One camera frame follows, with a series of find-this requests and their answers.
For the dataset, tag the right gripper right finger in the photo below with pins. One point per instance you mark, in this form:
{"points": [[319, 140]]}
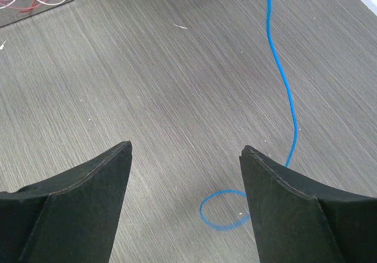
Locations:
{"points": [[297, 219]]}

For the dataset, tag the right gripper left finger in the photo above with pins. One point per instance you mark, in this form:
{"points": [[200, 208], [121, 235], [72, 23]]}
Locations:
{"points": [[70, 217]]}

